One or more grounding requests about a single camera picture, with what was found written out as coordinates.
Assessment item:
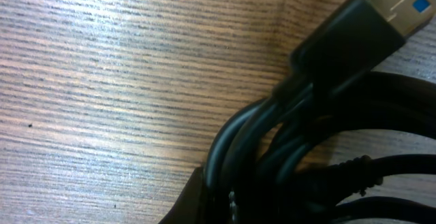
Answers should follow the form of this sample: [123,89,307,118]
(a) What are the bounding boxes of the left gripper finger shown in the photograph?
[159,167,208,224]

